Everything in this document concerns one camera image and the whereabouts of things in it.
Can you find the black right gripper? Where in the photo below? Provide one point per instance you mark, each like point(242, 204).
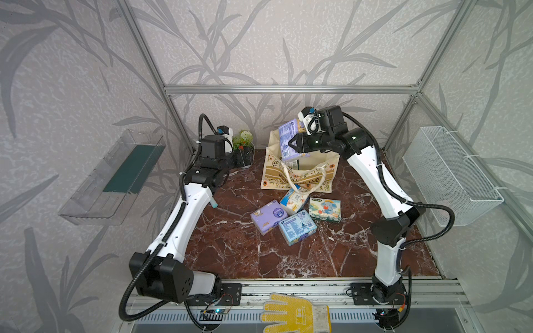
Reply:
point(301, 143)

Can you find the cream floral canvas bag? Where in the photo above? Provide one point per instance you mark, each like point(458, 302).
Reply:
point(314, 172)

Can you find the purple tissue pack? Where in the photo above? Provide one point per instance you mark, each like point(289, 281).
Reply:
point(268, 217)
point(286, 133)

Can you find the light blue tissue pack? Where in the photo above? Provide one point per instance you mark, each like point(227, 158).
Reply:
point(297, 227)

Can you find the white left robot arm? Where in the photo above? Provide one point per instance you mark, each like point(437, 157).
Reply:
point(160, 271)

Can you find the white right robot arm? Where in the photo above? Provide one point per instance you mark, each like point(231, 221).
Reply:
point(400, 213)

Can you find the potted plant red flowers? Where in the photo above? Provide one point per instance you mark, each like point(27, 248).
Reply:
point(243, 141)

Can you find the elephant print tissue pack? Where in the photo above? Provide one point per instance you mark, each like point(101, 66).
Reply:
point(325, 209)

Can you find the floral blue tissue pack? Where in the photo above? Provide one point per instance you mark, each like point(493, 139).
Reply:
point(294, 201)

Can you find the small green circuit board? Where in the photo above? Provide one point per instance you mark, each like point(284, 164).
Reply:
point(216, 314)

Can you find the yellow knit work glove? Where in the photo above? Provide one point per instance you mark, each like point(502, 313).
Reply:
point(284, 313)

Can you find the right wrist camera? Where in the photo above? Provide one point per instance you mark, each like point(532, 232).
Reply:
point(309, 120)

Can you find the clear plastic wall shelf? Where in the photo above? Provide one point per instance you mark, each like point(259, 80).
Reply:
point(109, 192)

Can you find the white wire basket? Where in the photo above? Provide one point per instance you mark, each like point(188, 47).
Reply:
point(447, 175)

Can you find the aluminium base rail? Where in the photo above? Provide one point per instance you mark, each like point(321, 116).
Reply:
point(423, 305)

